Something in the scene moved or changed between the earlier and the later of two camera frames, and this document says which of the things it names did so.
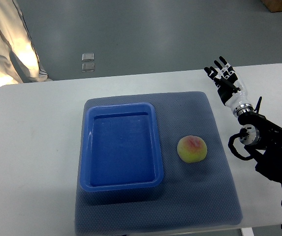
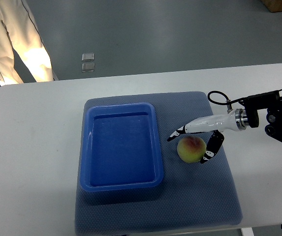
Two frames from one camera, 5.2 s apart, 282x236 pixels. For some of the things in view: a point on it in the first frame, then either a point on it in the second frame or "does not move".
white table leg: x=247 y=231 does not move
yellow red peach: x=192 y=149 does not move
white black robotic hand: x=231 y=90 to x=235 y=120
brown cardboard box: x=275 y=6 does not move
